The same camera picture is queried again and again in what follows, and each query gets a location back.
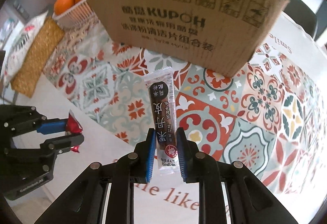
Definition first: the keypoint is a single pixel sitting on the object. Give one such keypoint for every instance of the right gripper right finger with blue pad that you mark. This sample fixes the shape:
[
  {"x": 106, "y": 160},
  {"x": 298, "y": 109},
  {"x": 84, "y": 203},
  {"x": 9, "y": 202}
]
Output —
[{"x": 227, "y": 192}]

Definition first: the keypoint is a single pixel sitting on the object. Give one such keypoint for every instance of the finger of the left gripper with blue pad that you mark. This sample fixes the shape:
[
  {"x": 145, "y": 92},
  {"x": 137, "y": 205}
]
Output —
[
  {"x": 62, "y": 144},
  {"x": 17, "y": 120}
]

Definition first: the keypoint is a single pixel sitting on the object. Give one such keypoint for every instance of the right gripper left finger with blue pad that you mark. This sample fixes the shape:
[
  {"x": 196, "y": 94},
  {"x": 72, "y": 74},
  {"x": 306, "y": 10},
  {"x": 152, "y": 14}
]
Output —
[{"x": 105, "y": 193}]

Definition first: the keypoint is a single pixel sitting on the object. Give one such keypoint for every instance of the red snack packet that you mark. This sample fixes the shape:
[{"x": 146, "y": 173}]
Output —
[{"x": 74, "y": 131}]

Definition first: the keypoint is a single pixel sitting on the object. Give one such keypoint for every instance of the dark fruit leather packet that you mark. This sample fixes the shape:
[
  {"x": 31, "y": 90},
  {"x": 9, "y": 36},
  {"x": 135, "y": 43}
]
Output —
[{"x": 160, "y": 86}]

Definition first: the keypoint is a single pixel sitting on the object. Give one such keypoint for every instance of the floral tissue cover cloth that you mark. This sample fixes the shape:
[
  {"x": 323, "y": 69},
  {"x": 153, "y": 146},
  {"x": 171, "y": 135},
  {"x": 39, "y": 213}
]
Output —
[{"x": 21, "y": 46}]

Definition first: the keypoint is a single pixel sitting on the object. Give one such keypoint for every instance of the patterned tile table runner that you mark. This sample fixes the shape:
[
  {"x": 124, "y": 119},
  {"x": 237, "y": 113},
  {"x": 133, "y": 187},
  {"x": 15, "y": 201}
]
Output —
[{"x": 270, "y": 115}]

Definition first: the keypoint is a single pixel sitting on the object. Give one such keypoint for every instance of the yellow woven tissue box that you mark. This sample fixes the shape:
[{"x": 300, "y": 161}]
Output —
[{"x": 42, "y": 47}]

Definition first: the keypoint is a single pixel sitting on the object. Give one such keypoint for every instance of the white plastic fruit basket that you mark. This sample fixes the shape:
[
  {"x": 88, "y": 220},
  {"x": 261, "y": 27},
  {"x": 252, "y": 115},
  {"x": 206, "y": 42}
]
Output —
[{"x": 75, "y": 16}]

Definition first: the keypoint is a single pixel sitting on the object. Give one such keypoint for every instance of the brown cardboard box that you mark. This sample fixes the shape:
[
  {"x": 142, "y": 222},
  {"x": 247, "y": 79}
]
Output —
[{"x": 221, "y": 35}]

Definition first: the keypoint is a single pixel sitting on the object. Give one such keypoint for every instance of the grey dining chair right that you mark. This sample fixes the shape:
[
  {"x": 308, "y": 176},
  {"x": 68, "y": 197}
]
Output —
[{"x": 303, "y": 16}]

